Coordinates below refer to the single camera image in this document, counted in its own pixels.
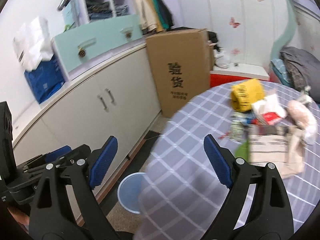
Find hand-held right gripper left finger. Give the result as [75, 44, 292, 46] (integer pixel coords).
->
[29, 135, 120, 240]

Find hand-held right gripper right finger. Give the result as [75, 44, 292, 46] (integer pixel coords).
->
[200, 134, 294, 240]

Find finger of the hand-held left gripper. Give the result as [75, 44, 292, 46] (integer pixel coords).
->
[56, 144, 92, 167]
[24, 145, 73, 173]

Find green wrapper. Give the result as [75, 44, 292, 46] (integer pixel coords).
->
[234, 141, 250, 162]

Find small silver packet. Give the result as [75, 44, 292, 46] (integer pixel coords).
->
[230, 115, 247, 140]

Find blue plastic bin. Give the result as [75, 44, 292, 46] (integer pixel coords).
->
[117, 172, 147, 214]

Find beige paper bag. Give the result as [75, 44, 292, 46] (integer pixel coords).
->
[247, 126, 307, 179]

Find yellow packaging bag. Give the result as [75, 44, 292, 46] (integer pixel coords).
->
[230, 79, 265, 113]

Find white and red carton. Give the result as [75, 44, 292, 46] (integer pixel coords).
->
[251, 94, 287, 127]

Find small grey carton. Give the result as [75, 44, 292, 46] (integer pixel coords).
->
[299, 86, 313, 104]

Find person's left forearm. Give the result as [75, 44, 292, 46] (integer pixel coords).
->
[7, 204, 30, 228]

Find round table checkered cloth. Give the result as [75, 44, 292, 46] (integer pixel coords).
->
[134, 81, 320, 240]

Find white low cabinet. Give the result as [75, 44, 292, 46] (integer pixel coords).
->
[11, 39, 163, 228]

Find blue bag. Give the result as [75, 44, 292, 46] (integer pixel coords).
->
[24, 54, 66, 105]

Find large cardboard box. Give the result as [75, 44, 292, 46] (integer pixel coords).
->
[145, 28, 211, 118]

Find white paper bag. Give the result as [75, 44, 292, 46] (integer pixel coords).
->
[13, 17, 54, 72]

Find white plastic bag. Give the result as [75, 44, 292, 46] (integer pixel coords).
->
[214, 49, 230, 68]

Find small cardboard box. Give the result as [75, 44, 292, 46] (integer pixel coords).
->
[207, 41, 216, 68]

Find teal drawer unit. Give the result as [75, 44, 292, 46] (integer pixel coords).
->
[51, 14, 143, 82]

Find blue checked pillow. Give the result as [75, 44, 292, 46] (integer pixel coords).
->
[270, 58, 284, 80]

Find black clothing pile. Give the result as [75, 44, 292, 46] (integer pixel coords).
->
[207, 31, 222, 52]

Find grey duvet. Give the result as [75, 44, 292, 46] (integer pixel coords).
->
[279, 46, 320, 95]

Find folded jeans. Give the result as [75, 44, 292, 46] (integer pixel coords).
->
[115, 4, 130, 17]
[87, 1, 112, 19]

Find mustard hanging garment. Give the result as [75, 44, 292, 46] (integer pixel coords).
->
[147, 0, 164, 32]

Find pale wardrobe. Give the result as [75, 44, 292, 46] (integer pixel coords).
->
[172, 0, 295, 68]

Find cream hanging jacket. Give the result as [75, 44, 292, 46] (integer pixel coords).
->
[130, 0, 157, 34]

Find black hanging coat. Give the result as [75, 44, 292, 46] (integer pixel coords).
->
[155, 0, 175, 28]

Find teal hanging garment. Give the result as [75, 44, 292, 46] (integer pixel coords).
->
[149, 0, 170, 29]

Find metal cabinet handle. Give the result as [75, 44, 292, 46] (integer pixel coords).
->
[97, 94, 109, 112]
[105, 88, 117, 105]

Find teal bunk bed frame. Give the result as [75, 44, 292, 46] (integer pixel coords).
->
[269, 0, 320, 63]

